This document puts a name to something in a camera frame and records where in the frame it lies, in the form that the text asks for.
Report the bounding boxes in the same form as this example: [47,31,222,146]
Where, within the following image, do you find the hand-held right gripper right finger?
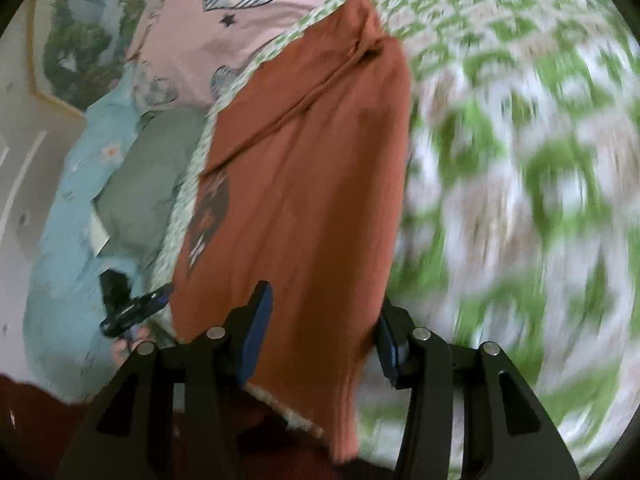
[374,296,583,480]

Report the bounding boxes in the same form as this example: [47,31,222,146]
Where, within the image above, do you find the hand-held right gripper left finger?
[54,280,274,480]

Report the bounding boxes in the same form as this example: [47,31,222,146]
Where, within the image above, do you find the rust orange small garment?
[171,0,413,465]

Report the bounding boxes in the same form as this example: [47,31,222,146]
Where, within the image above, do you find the person's left hand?
[111,327,151,368]

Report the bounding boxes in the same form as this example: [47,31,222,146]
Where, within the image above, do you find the light blue floral blanket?
[24,62,177,403]

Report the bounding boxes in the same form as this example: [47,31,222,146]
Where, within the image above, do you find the grey green pillow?
[95,108,207,261]

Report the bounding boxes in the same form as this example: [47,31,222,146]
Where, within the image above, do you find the green white patterned bedsheet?
[150,0,640,478]

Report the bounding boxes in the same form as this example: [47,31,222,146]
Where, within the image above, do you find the green leaf print cloth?
[41,0,151,103]

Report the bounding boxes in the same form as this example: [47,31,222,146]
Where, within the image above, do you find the pink heart print cloth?
[124,0,386,109]

